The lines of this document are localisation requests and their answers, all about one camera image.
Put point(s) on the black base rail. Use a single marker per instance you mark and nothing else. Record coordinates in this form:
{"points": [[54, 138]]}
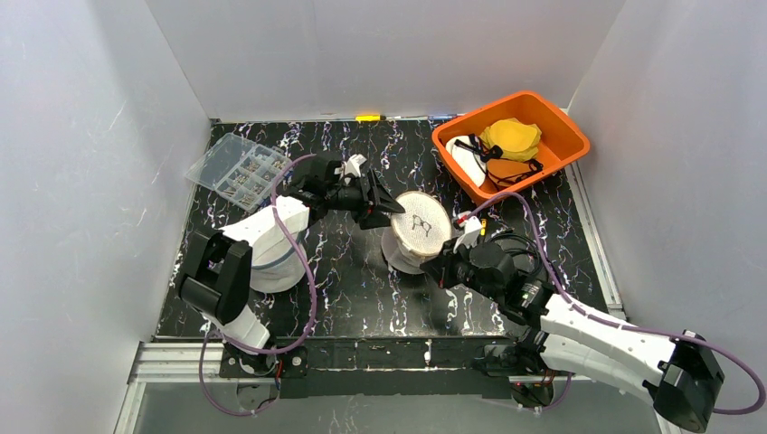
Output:
{"points": [[492, 367]]}

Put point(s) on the yellow bra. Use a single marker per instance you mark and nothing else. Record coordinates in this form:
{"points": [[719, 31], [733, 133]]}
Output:
{"points": [[511, 139]]}

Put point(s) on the yellow tape piece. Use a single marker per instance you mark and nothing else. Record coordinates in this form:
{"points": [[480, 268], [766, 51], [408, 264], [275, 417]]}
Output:
{"points": [[369, 118]]}

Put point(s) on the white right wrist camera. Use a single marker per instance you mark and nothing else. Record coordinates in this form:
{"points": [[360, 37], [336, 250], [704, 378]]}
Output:
{"points": [[470, 228]]}

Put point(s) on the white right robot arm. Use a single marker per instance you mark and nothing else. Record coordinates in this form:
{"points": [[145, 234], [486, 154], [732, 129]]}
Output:
{"points": [[678, 376]]}

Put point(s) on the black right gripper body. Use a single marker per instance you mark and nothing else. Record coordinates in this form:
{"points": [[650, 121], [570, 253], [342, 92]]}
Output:
{"points": [[449, 270]]}

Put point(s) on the clear plastic screw box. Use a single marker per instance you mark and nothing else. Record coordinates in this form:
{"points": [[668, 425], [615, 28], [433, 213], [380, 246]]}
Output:
{"points": [[241, 171]]}

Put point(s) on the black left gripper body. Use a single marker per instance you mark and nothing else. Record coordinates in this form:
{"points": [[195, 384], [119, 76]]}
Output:
{"points": [[369, 195]]}

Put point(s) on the orange plastic bin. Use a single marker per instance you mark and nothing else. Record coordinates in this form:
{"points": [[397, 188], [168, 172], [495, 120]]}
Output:
{"points": [[561, 143]]}

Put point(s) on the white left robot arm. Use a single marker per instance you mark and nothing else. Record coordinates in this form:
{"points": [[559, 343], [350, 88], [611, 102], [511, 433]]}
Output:
{"points": [[263, 251]]}

